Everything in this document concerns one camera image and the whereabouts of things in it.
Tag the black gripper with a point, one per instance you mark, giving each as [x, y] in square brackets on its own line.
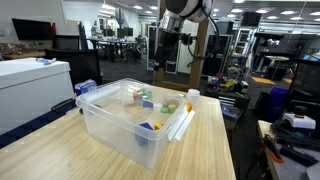
[168, 41]

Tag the small yellow toy brick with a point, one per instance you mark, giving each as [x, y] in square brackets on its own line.
[158, 126]

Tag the blue rounded toy brick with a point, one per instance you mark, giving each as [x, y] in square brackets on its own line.
[147, 104]

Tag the green toy block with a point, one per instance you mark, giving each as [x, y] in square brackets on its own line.
[164, 108]

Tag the yellow toy cube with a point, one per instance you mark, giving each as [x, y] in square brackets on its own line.
[172, 108]

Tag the transparent plastic storage box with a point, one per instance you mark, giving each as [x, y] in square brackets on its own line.
[110, 133]

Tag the black box speaker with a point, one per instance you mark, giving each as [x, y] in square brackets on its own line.
[250, 19]

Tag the white storage box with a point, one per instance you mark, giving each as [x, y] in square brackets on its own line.
[30, 90]

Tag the white plastic cup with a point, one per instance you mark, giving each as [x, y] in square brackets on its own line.
[193, 96]

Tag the black equipment rack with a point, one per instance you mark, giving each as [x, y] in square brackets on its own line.
[215, 55]

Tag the blue and white carton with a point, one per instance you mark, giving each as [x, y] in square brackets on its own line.
[85, 86]

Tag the black mesh office chair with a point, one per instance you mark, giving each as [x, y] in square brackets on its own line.
[65, 41]
[78, 66]

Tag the orange floor mat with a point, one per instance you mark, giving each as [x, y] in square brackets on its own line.
[263, 80]

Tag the small blue white packet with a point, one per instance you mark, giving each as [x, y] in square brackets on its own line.
[45, 60]

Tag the blue plastic bin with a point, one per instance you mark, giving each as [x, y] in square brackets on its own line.
[278, 100]

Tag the black computer monitor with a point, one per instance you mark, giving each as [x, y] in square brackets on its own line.
[31, 29]
[305, 80]

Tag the wooden background desk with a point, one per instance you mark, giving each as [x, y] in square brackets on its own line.
[20, 54]

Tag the dark blue base panel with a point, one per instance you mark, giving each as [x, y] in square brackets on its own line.
[33, 125]

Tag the white electronic device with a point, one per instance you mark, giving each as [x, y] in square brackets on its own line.
[299, 120]

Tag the wooden post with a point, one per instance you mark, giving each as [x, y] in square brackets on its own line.
[199, 70]

